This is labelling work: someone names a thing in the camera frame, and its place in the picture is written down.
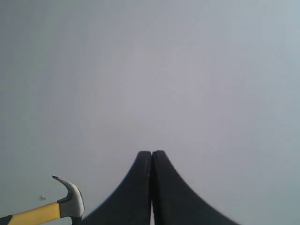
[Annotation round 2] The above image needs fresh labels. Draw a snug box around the yellow black claw hammer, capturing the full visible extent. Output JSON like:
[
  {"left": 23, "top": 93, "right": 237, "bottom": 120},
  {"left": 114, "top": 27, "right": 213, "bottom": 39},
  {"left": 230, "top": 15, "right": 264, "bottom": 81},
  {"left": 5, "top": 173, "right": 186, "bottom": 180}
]
[{"left": 0, "top": 175, "right": 85, "bottom": 225}]

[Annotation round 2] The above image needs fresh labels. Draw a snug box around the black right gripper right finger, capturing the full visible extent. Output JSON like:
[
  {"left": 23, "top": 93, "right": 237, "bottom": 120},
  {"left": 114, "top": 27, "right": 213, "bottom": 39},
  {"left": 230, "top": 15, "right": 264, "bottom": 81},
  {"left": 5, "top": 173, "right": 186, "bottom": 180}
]
[{"left": 152, "top": 150, "right": 237, "bottom": 225}]

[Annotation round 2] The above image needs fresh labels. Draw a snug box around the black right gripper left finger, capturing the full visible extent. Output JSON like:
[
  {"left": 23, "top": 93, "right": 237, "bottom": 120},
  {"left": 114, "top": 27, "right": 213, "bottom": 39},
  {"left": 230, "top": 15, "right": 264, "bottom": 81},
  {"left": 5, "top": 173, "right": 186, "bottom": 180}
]
[{"left": 81, "top": 151, "right": 152, "bottom": 225}]

